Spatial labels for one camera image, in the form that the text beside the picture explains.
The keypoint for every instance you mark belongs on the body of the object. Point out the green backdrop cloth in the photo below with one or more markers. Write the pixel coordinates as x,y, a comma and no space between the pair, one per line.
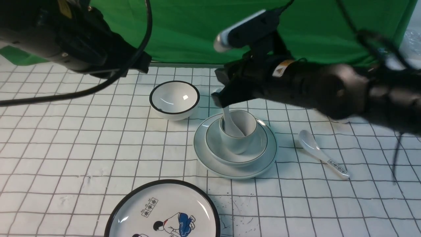
184,30

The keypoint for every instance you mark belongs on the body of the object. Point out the white cup black rim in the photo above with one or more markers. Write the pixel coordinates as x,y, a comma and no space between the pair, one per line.
341,121

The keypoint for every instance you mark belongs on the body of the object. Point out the white bowl black rim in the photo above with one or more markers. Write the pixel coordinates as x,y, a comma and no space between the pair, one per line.
174,100

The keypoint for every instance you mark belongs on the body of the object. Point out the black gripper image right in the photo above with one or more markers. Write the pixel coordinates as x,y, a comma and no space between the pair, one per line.
272,77

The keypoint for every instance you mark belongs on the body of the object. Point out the black cable image right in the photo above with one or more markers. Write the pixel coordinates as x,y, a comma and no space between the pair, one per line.
392,96

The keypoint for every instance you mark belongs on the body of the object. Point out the black rimmed illustrated plate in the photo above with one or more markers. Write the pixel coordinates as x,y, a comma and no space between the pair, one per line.
164,208

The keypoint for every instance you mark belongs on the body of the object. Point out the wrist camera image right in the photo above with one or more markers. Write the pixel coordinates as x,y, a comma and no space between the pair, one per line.
247,31

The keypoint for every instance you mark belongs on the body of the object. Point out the pale green round plate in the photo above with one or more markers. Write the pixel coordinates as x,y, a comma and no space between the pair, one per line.
262,164

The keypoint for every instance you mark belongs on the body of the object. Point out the plain white ceramic spoon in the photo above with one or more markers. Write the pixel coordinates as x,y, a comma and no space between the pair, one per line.
229,126

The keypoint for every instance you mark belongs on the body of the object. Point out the pale green shallow bowl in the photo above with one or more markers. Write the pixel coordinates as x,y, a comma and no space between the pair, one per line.
224,155

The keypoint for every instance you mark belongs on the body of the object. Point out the clear plastic wrap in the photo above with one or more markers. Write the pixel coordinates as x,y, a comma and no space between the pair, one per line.
411,45

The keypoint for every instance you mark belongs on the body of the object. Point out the pale green cup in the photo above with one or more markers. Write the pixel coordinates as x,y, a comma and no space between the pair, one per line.
247,123

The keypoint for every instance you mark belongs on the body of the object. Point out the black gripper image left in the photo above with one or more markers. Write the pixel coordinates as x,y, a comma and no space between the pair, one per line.
117,56

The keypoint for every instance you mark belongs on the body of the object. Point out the white spoon with lettering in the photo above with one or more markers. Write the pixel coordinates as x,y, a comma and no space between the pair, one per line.
309,144

